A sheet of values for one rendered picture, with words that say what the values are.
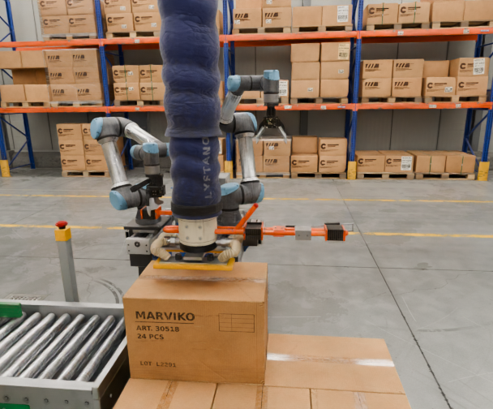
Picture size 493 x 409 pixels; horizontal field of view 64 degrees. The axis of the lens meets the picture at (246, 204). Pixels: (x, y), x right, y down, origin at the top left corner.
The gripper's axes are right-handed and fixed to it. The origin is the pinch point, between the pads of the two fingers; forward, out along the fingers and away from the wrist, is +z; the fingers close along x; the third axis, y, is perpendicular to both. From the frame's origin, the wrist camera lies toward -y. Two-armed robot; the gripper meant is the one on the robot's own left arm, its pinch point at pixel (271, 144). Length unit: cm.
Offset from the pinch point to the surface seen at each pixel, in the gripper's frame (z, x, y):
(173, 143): -6, -37, 45
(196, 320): 67, -29, 56
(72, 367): 97, -90, 52
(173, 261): 44, -39, 49
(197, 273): 58, -33, 32
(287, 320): 152, 9, -87
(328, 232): 33, 26, 39
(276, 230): 33, 4, 39
